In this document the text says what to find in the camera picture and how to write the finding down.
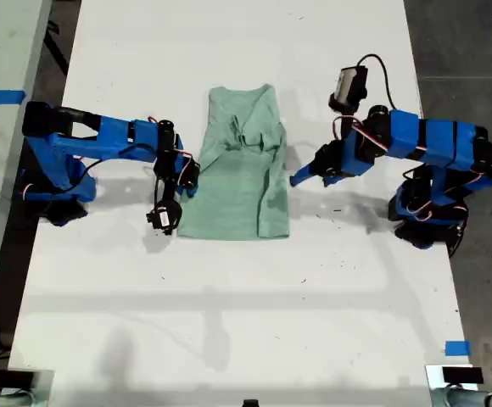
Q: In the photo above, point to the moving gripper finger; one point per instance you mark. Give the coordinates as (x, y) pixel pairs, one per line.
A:
(194, 192)
(305, 180)

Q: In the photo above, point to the pale green T-shirt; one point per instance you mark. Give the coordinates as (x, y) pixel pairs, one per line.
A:
(229, 199)

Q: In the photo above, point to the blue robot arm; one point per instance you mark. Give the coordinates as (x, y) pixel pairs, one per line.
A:
(437, 135)
(114, 140)

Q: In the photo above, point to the long blue tape strip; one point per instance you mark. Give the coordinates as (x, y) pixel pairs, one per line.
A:
(0, 97)

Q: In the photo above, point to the small black knob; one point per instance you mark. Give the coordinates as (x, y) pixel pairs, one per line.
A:
(250, 403)

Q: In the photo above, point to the blue tape patch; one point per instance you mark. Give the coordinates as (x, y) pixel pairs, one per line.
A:
(457, 348)

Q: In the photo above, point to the silver metal plate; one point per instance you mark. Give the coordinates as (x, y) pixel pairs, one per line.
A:
(433, 377)

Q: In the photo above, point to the small black box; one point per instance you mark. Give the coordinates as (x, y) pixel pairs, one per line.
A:
(462, 375)
(15, 379)

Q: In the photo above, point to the grey pipe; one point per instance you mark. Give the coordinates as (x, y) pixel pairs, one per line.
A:
(12, 399)
(462, 398)

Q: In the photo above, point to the black camera stalk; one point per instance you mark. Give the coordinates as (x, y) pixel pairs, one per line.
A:
(166, 191)
(344, 125)

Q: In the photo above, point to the black camera box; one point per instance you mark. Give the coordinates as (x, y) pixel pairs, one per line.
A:
(348, 87)
(163, 218)

